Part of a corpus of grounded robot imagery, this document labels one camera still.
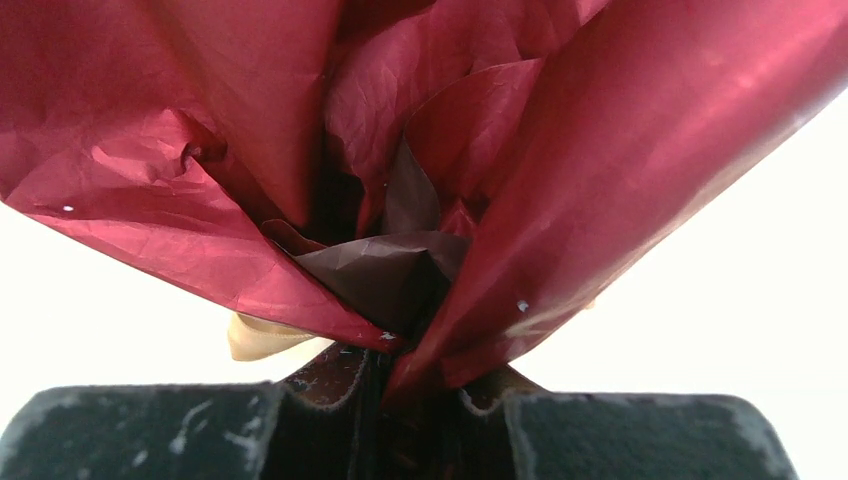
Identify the red paper bouquet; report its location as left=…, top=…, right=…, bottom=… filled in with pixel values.
left=0, top=0, right=848, bottom=407

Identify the beige satin ribbon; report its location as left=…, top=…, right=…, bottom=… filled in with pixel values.
left=226, top=313, right=333, bottom=363

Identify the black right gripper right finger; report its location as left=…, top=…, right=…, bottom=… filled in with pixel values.
left=457, top=368, right=798, bottom=479

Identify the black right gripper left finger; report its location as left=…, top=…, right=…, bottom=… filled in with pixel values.
left=1, top=344, right=371, bottom=479

